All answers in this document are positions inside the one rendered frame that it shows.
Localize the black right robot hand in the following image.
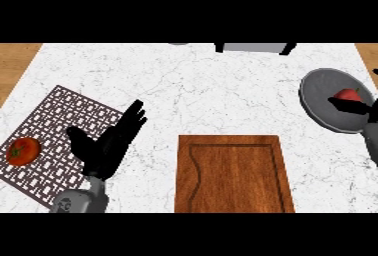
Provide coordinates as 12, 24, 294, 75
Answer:
326, 67, 378, 124

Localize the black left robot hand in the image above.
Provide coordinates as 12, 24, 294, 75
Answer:
65, 98, 149, 182

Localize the red bell pepper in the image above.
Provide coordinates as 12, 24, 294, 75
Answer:
332, 87, 365, 103

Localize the grey pan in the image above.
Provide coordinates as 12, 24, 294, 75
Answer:
298, 67, 378, 135

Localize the brown wooden cutting board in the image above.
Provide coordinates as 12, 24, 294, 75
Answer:
173, 134, 297, 214

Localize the brown patterned placemat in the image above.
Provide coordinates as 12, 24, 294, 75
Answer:
0, 84, 126, 211

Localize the red tomato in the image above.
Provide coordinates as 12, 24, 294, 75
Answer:
4, 136, 43, 167

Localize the grey appliance with black legs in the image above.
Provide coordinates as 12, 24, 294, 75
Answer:
214, 42, 298, 56

